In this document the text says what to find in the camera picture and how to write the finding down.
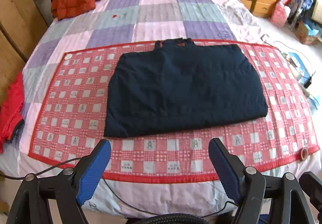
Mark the light wooden wardrobe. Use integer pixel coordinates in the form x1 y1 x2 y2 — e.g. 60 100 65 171
0 0 47 102

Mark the cardboard box with clothes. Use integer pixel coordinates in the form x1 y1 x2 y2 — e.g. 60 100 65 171
295 21 321 46

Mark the red tape roll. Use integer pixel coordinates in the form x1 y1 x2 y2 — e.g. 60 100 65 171
300 148 308 161

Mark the black braided cable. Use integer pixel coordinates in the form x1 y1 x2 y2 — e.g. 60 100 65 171
125 213 211 224

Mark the red garment on bed edge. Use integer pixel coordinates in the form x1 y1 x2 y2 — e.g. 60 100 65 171
0 71 25 154

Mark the dark navy padded jacket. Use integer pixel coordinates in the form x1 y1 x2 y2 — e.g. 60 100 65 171
104 38 268 138

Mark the red checkered mat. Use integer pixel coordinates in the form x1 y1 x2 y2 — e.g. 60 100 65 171
28 41 319 184

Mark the black thin cable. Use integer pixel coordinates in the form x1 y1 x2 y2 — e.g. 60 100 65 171
0 157 239 217

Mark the pink gift bag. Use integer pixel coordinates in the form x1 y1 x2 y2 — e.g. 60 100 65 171
270 2 291 28

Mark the right wooden nightstand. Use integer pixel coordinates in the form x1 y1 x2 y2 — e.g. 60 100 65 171
251 0 278 18

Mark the blue green floor mat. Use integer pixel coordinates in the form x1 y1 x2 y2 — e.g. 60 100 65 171
287 52 321 114

